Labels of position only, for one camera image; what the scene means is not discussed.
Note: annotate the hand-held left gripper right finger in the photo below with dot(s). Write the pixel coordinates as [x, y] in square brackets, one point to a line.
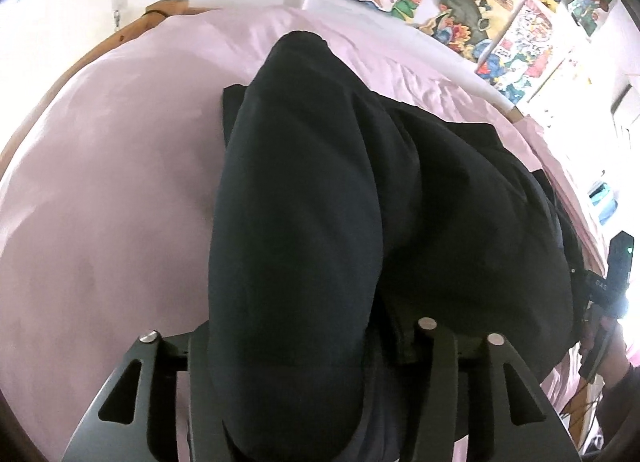
[440, 382]

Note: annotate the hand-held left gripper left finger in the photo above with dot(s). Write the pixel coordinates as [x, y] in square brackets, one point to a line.
[152, 377]

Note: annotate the black puffer jacket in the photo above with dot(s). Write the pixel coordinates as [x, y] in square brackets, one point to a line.
[325, 217]

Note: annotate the person's right forearm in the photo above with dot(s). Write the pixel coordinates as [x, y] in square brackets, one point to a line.
[620, 407]

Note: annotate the person's right hand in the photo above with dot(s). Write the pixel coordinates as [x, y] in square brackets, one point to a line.
[617, 357]

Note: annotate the blue white device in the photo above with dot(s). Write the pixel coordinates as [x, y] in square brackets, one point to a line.
[605, 202]

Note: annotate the pink bed sheet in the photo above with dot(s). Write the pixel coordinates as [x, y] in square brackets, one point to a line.
[125, 192]

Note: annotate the blue cartoon calendar poster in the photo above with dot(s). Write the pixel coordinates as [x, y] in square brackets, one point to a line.
[520, 52]

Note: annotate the mushroom print wall poster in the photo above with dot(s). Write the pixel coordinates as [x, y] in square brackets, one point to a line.
[465, 17]

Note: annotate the wooden bed frame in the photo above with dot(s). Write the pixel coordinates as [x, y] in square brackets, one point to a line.
[100, 42]

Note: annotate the white wall hook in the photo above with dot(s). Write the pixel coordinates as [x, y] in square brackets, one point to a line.
[119, 5]

